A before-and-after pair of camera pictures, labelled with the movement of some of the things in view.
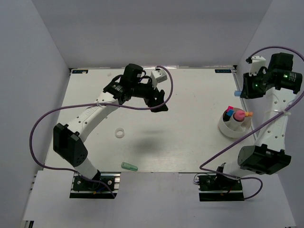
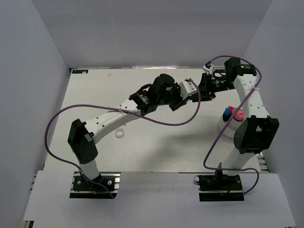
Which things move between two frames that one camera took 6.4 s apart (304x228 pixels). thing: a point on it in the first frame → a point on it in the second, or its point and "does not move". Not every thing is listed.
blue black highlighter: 227,115 does not move
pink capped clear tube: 239,116 does not move
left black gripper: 154,93 → 180,102
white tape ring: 119,133 does not move
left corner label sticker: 80,71 does not move
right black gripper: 246,92 → 205,88
